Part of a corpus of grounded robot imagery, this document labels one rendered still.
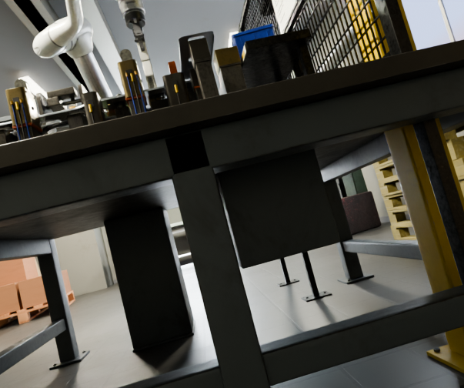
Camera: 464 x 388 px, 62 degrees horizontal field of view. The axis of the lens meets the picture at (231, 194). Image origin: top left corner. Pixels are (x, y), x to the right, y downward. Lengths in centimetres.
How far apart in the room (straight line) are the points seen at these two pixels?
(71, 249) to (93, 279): 66
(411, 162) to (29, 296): 494
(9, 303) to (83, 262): 228
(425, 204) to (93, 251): 679
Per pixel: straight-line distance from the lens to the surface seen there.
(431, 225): 107
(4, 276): 618
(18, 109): 136
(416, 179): 106
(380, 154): 162
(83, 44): 216
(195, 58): 112
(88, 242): 749
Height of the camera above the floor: 46
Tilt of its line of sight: 5 degrees up
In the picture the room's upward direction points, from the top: 15 degrees counter-clockwise
